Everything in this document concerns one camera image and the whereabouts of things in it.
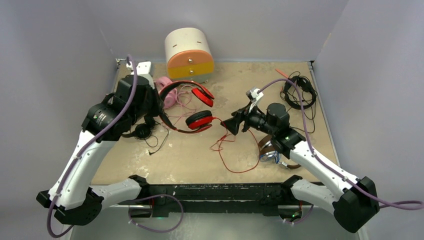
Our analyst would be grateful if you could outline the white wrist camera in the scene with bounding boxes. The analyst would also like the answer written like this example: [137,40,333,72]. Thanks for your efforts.
[246,88,264,113]
[126,60,156,89]

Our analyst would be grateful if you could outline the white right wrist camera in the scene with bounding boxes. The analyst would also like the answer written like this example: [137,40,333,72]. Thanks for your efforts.
[246,88,264,113]

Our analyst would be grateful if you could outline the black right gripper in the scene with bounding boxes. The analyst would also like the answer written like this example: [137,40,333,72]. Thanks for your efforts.
[221,100,277,137]

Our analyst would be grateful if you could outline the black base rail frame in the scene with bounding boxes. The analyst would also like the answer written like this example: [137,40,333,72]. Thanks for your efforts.
[124,175,310,218]

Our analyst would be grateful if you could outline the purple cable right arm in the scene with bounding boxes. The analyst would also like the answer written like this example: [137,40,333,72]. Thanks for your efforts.
[258,78,424,211]

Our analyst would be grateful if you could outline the orange pencil stick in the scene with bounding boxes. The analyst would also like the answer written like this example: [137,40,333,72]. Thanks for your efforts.
[275,68,289,79]

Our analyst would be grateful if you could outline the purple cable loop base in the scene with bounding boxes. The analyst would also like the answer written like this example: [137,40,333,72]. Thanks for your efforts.
[128,194,185,234]

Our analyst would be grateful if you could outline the cream orange yellow drawer box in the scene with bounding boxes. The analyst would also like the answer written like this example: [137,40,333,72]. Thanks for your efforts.
[164,27,215,83]

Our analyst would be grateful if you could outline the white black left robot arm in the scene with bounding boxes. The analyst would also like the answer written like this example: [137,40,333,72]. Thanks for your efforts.
[36,73,162,227]

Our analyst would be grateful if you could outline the black headphones left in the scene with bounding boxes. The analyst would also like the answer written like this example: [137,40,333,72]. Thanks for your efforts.
[102,92,170,157]

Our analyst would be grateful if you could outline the pink headphones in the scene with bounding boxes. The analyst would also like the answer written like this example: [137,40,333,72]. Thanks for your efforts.
[154,76,200,120]

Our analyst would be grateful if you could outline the brown leather silver headphones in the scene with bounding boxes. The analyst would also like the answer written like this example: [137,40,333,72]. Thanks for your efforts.
[257,135,301,170]

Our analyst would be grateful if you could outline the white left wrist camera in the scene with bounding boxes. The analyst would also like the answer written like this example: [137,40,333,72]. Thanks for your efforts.
[126,60,156,89]

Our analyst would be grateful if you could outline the black headphones right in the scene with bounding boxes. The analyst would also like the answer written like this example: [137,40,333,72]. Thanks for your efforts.
[279,71,318,133]

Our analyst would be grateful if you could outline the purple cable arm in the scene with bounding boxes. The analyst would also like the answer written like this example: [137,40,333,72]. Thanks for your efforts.
[258,78,424,211]
[46,54,138,239]

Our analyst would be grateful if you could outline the red black headphones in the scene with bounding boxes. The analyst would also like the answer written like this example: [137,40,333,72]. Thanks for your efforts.
[159,80,215,134]

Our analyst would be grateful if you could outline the red audio cable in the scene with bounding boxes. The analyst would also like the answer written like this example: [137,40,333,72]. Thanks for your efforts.
[209,116,263,174]

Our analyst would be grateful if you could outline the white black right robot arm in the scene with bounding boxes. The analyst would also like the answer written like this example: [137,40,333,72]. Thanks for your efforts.
[221,103,380,233]

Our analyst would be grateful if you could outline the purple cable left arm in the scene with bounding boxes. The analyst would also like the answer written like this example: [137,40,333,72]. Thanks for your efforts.
[46,54,138,239]

